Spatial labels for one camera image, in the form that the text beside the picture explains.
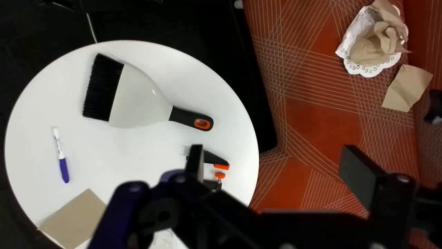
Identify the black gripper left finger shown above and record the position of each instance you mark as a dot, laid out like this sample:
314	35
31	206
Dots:
139	216

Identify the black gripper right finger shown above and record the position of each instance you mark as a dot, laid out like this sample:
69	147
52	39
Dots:
392	198

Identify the white pen with blue cap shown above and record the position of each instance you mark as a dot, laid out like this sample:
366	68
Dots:
63	166

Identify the brown cardboard piece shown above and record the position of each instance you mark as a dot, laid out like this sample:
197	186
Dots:
74	216

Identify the small orange clamp cap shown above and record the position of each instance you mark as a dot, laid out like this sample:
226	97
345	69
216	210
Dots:
220	174

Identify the orange patterned sofa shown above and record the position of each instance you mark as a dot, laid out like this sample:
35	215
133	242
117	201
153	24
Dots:
323	129

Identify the brown paper napkin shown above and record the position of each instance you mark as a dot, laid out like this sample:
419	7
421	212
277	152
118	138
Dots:
408	87

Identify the crumpled paper with white doily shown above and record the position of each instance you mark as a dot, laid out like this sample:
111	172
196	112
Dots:
375	43

